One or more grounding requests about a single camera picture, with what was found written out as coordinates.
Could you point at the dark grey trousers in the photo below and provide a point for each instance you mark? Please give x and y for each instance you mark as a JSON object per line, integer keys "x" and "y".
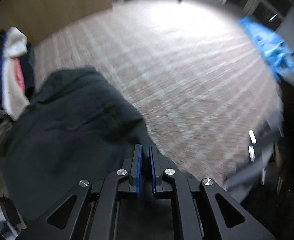
{"x": 77, "y": 126}

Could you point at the navy folded garment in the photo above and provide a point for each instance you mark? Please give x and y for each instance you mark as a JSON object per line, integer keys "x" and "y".
{"x": 27, "y": 62}

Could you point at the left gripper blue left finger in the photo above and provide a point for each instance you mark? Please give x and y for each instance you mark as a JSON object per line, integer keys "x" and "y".
{"x": 90, "y": 210}

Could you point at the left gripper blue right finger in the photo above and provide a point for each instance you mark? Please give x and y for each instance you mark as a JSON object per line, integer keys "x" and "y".
{"x": 201, "y": 209}

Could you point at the white blue striped garment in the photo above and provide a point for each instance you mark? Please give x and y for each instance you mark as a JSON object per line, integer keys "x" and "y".
{"x": 15, "y": 45}

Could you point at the plaid pink table cloth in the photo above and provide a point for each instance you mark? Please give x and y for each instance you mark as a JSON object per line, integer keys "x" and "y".
{"x": 189, "y": 68}

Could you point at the light wooden board panel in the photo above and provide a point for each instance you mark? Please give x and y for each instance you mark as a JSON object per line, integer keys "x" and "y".
{"x": 38, "y": 19}

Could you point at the pink folded garment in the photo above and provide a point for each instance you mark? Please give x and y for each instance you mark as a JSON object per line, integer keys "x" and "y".
{"x": 19, "y": 75}

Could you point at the blue shiny shirt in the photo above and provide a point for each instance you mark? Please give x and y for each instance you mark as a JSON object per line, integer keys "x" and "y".
{"x": 272, "y": 47}

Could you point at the black power adapter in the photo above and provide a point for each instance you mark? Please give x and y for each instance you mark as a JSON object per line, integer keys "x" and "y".
{"x": 9, "y": 210}

